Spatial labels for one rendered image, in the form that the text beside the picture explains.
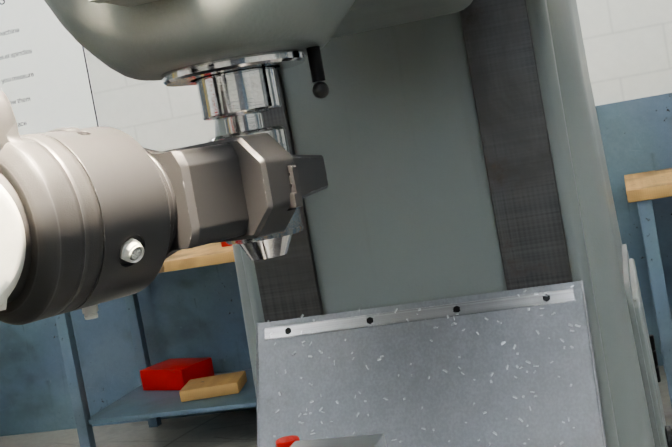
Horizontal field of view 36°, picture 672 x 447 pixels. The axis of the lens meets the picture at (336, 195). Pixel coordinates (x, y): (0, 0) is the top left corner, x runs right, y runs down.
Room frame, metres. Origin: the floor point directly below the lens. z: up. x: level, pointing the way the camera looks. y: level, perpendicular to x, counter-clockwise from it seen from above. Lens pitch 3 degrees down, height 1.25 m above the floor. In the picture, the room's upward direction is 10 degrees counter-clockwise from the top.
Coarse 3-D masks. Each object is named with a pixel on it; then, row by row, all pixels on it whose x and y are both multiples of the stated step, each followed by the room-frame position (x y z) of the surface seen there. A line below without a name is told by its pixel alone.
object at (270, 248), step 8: (264, 240) 0.60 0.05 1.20; (272, 240) 0.60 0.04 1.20; (280, 240) 0.61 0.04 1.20; (288, 240) 0.61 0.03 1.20; (248, 248) 0.61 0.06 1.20; (256, 248) 0.60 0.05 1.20; (264, 248) 0.60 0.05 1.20; (272, 248) 0.60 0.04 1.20; (280, 248) 0.61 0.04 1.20; (248, 256) 0.61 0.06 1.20; (256, 256) 0.61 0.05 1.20; (264, 256) 0.61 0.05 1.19; (272, 256) 0.61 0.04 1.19
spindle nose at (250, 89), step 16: (208, 80) 0.60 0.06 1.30; (224, 80) 0.59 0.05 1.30; (240, 80) 0.59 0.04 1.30; (256, 80) 0.60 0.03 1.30; (272, 80) 0.61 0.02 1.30; (208, 96) 0.60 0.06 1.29; (224, 96) 0.59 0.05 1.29; (240, 96) 0.59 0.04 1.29; (256, 96) 0.60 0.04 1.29; (272, 96) 0.60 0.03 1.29; (208, 112) 0.60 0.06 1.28; (224, 112) 0.60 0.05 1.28; (240, 112) 0.60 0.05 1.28
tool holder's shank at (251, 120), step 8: (248, 112) 0.60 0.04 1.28; (256, 112) 0.61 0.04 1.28; (224, 120) 0.61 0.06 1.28; (232, 120) 0.61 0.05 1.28; (240, 120) 0.61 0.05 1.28; (248, 120) 0.61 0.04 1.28; (256, 120) 0.61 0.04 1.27; (232, 128) 0.61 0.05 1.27; (240, 128) 0.61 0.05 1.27; (248, 128) 0.61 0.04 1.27; (256, 128) 0.61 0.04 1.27
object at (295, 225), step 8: (280, 144) 0.60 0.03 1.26; (296, 208) 0.61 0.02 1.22; (296, 216) 0.61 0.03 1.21; (288, 224) 0.60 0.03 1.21; (296, 224) 0.61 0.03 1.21; (280, 232) 0.60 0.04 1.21; (288, 232) 0.60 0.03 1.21; (296, 232) 0.61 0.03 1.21; (240, 240) 0.60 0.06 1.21; (248, 240) 0.60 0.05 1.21; (256, 240) 0.60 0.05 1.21
